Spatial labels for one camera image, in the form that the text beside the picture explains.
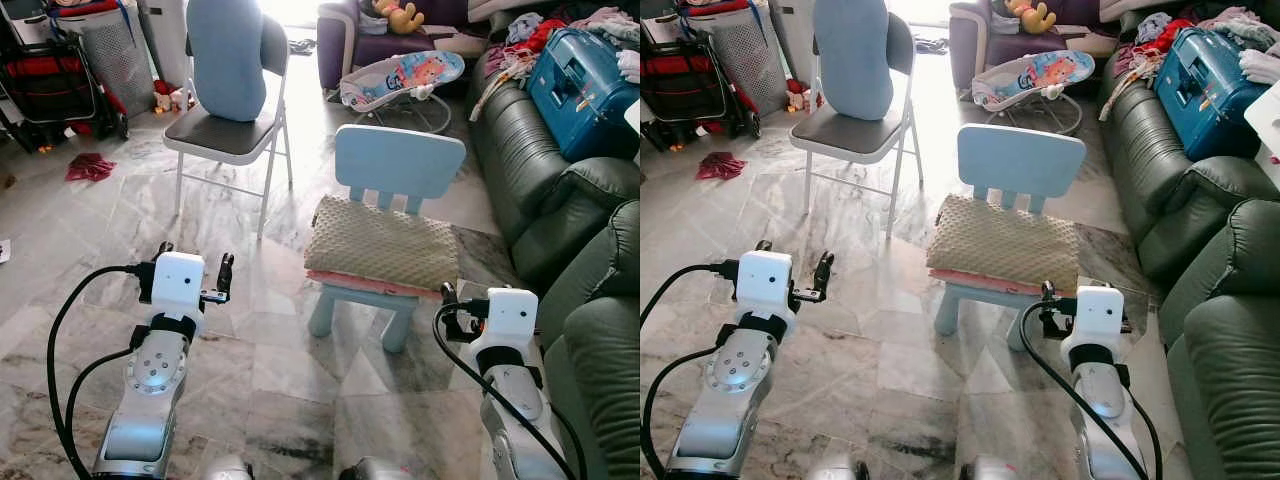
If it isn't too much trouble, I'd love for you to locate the taupe dotted pillow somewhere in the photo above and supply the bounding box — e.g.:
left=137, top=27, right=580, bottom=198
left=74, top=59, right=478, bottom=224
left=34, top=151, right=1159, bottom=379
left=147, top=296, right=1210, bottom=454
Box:
left=925, top=194, right=1082, bottom=292
left=304, top=194, right=462, bottom=292

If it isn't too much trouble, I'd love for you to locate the dark green leather sofa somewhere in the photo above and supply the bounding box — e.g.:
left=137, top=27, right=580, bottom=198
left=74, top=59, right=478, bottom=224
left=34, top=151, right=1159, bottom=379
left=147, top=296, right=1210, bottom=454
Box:
left=467, top=48, right=641, bottom=480
left=1098, top=48, right=1280, bottom=480

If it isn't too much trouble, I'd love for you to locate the blue-grey long pillow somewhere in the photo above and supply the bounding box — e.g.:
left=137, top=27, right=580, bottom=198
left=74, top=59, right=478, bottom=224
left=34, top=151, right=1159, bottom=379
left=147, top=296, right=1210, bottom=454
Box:
left=185, top=0, right=267, bottom=124
left=811, top=0, right=895, bottom=124

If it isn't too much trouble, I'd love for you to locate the pink cushion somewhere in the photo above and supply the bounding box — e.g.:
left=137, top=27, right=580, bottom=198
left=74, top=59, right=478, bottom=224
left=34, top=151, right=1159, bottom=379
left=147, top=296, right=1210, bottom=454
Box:
left=928, top=267, right=1046, bottom=299
left=305, top=267, right=444, bottom=300

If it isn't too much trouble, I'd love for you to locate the red cloth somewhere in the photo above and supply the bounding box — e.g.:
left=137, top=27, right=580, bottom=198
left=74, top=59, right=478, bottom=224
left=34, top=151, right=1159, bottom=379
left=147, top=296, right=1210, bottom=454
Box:
left=696, top=151, right=749, bottom=183
left=65, top=151, right=118, bottom=184

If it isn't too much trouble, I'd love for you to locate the white folding chair grey seat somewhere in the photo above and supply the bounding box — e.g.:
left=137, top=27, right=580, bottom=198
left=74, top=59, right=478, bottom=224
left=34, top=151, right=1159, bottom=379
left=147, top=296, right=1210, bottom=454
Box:
left=789, top=10, right=924, bottom=242
left=162, top=12, right=295, bottom=242

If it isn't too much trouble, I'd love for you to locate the light blue child's chair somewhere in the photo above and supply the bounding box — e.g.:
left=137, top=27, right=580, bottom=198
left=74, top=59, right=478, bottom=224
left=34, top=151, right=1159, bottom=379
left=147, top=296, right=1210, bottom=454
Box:
left=307, top=124, right=469, bottom=354
left=931, top=123, right=1089, bottom=352

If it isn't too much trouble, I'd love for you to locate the silver right robot leg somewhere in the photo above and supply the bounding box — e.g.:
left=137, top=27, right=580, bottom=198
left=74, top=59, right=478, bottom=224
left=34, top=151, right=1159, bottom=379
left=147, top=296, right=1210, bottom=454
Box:
left=958, top=456, right=1023, bottom=480
left=338, top=456, right=413, bottom=480

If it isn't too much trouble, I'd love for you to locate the silver robot leg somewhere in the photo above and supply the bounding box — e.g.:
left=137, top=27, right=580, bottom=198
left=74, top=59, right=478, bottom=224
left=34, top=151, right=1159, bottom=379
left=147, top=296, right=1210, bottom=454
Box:
left=198, top=455, right=253, bottom=480
left=958, top=456, right=1023, bottom=480
left=804, top=456, right=867, bottom=480
left=338, top=456, right=413, bottom=480

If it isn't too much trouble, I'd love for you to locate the grey mesh laundry basket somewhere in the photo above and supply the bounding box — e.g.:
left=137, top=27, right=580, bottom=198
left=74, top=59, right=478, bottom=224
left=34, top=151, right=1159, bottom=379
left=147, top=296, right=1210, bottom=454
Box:
left=711, top=14, right=787, bottom=118
left=79, top=14, right=157, bottom=118

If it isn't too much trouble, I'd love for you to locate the silver left robot leg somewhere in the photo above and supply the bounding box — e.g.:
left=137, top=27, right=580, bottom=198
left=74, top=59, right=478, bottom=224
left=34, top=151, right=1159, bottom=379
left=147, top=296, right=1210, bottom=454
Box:
left=804, top=456, right=867, bottom=480
left=198, top=455, right=253, bottom=480

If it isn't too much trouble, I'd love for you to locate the white tall appliance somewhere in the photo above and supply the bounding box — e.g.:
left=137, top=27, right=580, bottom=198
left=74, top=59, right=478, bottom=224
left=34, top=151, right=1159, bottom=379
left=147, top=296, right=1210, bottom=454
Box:
left=768, top=0, right=819, bottom=91
left=137, top=0, right=192, bottom=93

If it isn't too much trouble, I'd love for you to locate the printed baby bouncer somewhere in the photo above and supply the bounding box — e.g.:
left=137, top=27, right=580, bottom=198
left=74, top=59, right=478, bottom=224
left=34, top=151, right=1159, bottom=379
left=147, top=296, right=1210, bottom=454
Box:
left=339, top=49, right=467, bottom=135
left=972, top=49, right=1097, bottom=137

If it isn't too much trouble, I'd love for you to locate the blue hard suitcase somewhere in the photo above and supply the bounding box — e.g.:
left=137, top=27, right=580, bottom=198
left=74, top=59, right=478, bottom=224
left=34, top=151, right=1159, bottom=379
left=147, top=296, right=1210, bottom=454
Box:
left=526, top=26, right=641, bottom=163
left=1153, top=26, right=1267, bottom=163

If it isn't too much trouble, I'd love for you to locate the purple armchair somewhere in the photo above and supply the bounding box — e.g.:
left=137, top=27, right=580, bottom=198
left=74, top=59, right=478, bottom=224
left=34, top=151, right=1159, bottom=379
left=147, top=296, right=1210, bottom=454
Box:
left=317, top=0, right=493, bottom=97
left=947, top=0, right=1123, bottom=97

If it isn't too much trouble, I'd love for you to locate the pile of mixed clothes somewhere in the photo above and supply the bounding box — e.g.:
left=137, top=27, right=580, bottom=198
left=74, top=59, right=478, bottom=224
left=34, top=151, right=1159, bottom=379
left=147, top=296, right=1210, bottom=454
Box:
left=1108, top=6, right=1280, bottom=85
left=478, top=6, right=641, bottom=85

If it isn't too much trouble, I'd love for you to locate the yellow red stuffed toy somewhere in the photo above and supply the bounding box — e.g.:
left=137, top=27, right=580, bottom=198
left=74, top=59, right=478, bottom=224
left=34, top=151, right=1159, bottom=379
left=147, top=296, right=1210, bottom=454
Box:
left=1003, top=0, right=1059, bottom=37
left=371, top=0, right=424, bottom=37

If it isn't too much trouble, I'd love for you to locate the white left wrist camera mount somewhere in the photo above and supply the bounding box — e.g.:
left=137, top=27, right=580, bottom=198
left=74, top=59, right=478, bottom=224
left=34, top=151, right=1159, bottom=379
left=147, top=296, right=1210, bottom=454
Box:
left=150, top=252, right=207, bottom=319
left=734, top=250, right=794, bottom=317

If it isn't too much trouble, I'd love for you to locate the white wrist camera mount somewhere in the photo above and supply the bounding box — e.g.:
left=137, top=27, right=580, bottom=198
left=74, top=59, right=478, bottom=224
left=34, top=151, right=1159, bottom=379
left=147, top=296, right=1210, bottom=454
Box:
left=150, top=252, right=207, bottom=319
left=734, top=250, right=794, bottom=317
left=485, top=288, right=540, bottom=349
left=1073, top=286, right=1127, bottom=348

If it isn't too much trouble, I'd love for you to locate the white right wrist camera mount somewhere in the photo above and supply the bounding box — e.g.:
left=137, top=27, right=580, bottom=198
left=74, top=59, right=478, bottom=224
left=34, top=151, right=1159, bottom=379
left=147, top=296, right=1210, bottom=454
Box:
left=485, top=288, right=540, bottom=349
left=1073, top=286, right=1127, bottom=348

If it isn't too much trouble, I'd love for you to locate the long black left arm cable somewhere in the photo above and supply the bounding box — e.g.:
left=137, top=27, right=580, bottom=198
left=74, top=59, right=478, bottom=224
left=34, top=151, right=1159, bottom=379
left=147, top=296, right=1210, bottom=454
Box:
left=640, top=261, right=727, bottom=331
left=45, top=263, right=143, bottom=480

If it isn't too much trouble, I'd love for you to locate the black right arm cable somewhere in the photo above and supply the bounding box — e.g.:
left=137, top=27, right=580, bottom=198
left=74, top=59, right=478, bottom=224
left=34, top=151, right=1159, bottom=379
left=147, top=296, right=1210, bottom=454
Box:
left=1017, top=300, right=1167, bottom=480
left=431, top=300, right=587, bottom=480

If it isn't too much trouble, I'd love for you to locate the short black left arm cable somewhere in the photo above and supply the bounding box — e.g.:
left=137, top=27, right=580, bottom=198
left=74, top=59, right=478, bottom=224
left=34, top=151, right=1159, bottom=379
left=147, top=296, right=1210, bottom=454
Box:
left=641, top=344, right=723, bottom=480
left=64, top=340, right=141, bottom=479

